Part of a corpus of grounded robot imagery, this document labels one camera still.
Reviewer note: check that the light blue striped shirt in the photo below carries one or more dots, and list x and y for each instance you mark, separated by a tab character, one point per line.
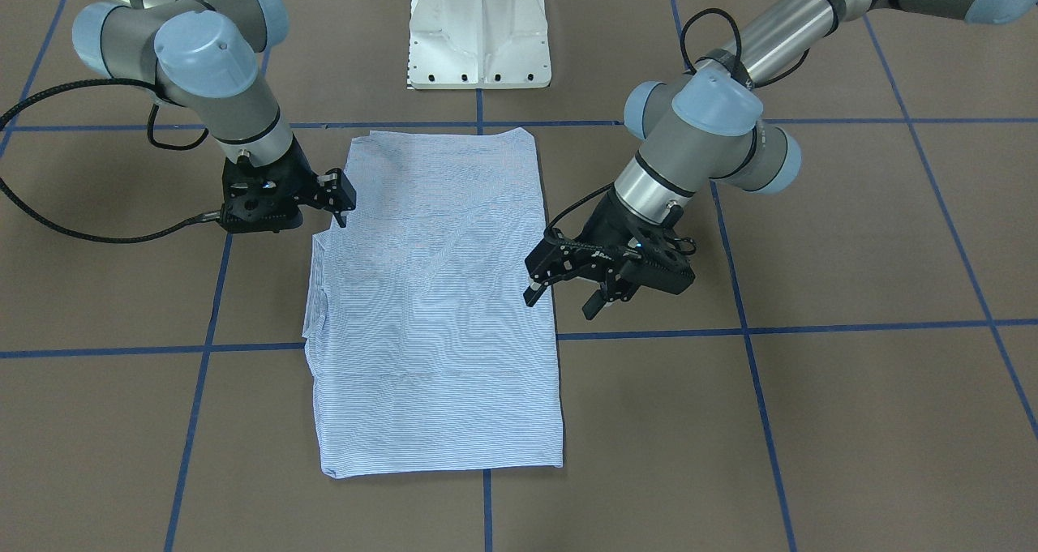
425	357

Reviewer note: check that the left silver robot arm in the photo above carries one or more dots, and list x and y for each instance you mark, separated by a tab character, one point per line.
706	126

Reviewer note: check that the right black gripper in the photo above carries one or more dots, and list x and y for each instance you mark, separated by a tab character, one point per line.
301	171

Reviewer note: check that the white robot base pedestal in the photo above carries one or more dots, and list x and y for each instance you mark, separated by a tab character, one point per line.
478	44

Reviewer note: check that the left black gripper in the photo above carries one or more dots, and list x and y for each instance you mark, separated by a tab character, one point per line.
602	226

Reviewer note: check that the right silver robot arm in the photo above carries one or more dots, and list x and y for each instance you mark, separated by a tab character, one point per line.
202	55

